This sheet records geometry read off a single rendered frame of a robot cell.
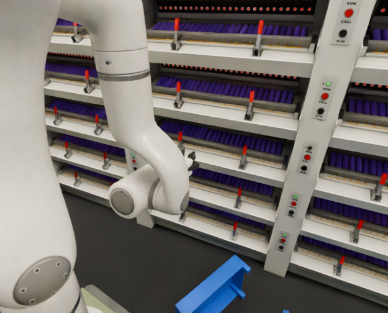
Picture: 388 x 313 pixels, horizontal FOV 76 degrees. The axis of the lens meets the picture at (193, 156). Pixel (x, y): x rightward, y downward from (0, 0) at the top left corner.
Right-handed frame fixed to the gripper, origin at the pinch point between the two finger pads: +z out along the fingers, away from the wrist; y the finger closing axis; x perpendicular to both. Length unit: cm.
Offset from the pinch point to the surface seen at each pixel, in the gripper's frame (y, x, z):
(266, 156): 22.1, -2.7, 24.1
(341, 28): 35, 39, 9
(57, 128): -81, -10, 20
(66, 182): -90, -47, 29
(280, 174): 28.5, -7.5, 21.0
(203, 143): -2.9, -2.7, 24.1
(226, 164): 8.8, -8.1, 20.1
